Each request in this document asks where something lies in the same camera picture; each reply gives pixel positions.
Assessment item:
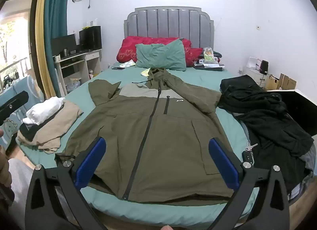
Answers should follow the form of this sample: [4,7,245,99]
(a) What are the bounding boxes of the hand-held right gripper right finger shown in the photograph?
[208,138,290,230]

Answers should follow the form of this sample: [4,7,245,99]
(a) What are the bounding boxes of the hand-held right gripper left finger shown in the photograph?
[25,136,107,230]

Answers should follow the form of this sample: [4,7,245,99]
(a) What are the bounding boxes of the olive green jacket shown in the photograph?
[55,68,238,206]

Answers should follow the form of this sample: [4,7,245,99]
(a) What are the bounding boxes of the pile of black clothes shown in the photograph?
[217,74,315,196]

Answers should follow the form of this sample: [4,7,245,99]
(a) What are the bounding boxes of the person's left hand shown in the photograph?
[0,129,12,186]

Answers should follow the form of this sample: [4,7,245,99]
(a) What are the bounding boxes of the blue dinosaur printed cloth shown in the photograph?
[0,75,45,151]

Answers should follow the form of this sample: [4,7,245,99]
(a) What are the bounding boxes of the black car key fob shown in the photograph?
[242,151,254,166]

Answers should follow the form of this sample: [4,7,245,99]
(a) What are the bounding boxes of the white shirt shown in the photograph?
[22,97,65,126]

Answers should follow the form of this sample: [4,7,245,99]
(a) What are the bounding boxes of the black folded garment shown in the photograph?
[19,114,62,141]

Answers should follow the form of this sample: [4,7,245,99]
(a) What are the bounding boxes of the beige pants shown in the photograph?
[17,100,83,155]

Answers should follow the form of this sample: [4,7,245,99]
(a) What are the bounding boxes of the person's grey clothing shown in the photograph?
[8,158,34,223]

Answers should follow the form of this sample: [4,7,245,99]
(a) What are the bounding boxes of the black monitor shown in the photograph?
[51,34,77,56]

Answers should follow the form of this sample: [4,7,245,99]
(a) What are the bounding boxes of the white nightstand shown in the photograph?
[244,68,268,89]

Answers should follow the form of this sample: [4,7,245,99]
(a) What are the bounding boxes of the small cardboard box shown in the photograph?
[266,75,280,91]

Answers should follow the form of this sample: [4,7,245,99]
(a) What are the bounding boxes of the light wooden desk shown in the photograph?
[53,49,102,97]

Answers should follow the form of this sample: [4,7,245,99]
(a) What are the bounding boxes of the black panel with white edge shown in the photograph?
[267,89,317,136]

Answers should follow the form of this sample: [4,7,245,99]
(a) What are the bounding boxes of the stack of books and papers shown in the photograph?
[194,62,226,71]

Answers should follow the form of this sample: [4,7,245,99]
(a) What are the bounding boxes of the large cardboard box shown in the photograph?
[279,73,297,90]

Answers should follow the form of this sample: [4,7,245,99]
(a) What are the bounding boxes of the white box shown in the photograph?
[246,57,262,70]

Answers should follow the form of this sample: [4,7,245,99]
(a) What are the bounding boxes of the black speaker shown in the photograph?
[259,60,269,75]

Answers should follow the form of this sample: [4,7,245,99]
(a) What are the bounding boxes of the black computer tower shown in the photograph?
[79,26,102,50]

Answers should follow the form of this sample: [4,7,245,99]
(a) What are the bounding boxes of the teal curtain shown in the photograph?
[44,0,68,102]

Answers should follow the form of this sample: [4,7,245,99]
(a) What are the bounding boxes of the green snack bag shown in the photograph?
[203,47,215,61]

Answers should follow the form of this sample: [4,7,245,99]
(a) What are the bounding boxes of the green pillow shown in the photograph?
[135,38,187,72]

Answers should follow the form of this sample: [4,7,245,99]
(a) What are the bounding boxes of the yellow wooden door frame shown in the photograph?
[35,0,57,97]

